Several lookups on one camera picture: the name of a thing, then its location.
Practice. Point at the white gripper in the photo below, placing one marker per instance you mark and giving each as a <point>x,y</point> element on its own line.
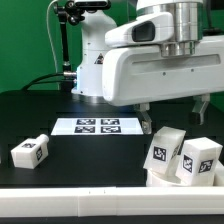
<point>138,69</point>

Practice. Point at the white round stool seat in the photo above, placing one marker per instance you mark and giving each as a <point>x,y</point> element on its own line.
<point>156,180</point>

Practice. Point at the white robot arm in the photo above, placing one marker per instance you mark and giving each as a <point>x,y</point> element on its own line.
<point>187,15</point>

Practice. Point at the white right fence bar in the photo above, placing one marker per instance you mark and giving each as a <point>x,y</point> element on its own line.
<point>219,175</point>

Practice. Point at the white fence bar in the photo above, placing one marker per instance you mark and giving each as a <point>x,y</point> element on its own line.
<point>219,175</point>
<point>110,201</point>

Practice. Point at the white marker sheet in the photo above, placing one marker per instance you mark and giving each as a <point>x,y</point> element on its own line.
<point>96,126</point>

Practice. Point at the white front fence bar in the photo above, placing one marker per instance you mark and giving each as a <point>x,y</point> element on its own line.
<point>110,201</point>

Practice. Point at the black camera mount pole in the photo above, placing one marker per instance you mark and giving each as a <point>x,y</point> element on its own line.
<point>65,30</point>

